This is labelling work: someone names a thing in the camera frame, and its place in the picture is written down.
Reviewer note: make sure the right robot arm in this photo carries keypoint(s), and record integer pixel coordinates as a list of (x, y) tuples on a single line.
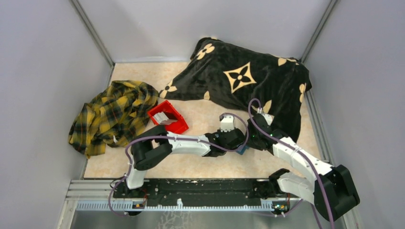
[(331, 190)]

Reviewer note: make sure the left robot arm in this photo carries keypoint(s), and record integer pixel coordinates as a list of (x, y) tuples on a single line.
[(154, 145)]

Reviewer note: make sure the red plastic bin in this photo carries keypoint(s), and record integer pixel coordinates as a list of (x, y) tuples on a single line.
[(179, 124)]

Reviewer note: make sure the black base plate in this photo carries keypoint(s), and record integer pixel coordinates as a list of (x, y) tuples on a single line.
[(237, 192)]

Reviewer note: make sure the yellow plaid shirt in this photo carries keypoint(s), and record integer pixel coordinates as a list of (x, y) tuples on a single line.
[(113, 118)]

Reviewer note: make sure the cards in red bin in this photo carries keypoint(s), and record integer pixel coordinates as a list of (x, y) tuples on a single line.
[(165, 118)]

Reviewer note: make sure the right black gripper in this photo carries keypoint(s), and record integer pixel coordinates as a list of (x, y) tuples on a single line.
[(250, 143)]

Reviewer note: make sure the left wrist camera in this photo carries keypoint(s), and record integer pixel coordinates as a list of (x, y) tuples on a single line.
[(227, 123)]

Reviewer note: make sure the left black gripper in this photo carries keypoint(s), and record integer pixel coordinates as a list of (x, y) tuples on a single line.
[(219, 133)]

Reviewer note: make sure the aluminium front rail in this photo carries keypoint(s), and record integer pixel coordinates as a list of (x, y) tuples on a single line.
[(99, 194)]

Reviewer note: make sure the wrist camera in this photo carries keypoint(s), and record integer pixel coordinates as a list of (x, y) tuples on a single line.
[(268, 118), (227, 123)]

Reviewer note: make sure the blue card holder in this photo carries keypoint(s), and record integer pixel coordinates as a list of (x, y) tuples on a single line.
[(241, 149)]

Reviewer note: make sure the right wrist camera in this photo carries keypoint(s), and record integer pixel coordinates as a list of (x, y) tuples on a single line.
[(268, 118)]

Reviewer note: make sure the black floral blanket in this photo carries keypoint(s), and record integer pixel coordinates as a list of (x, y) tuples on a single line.
[(241, 79)]

